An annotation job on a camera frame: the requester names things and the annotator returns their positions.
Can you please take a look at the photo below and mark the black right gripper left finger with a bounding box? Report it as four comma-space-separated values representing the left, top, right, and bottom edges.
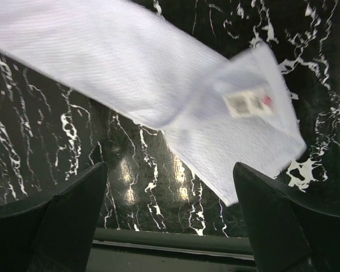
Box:
0, 163, 108, 271

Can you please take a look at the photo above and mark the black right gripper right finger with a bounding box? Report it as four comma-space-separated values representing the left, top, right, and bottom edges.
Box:
233, 162, 340, 271

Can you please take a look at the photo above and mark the white terry towel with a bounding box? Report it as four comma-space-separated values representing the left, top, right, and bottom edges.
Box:
0, 1, 306, 206

